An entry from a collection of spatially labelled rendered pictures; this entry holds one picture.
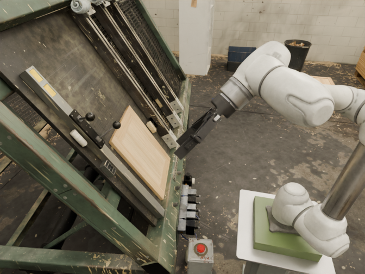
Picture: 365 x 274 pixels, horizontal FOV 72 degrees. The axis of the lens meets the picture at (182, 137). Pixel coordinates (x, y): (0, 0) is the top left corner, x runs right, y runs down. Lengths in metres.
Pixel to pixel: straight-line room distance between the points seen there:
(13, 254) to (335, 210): 1.60
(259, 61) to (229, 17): 5.80
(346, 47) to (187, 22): 3.69
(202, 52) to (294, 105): 4.72
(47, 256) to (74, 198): 0.61
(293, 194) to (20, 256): 1.45
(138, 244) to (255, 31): 5.90
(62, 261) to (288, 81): 1.35
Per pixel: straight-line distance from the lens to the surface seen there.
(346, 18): 6.84
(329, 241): 1.38
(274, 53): 0.76
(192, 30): 5.23
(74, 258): 1.56
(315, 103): 0.63
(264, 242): 1.53
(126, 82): 1.67
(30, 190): 3.24
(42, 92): 1.13
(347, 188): 1.26
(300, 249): 1.57
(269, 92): 0.68
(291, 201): 1.43
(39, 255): 1.64
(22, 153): 0.99
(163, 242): 1.38
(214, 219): 2.57
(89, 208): 1.09
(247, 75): 0.73
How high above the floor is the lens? 2.07
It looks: 36 degrees down
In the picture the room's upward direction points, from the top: straight up
